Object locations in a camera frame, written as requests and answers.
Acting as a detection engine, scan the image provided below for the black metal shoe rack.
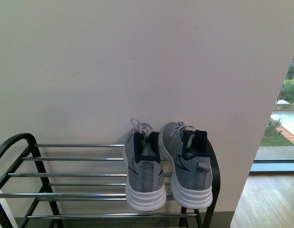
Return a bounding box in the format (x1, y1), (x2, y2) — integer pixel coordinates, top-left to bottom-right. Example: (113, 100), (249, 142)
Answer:
(0, 133), (221, 228)

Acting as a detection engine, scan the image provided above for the grey sneaker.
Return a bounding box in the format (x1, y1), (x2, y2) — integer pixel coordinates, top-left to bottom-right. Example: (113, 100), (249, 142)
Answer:
(123, 118), (166, 212)
(160, 122), (213, 209)

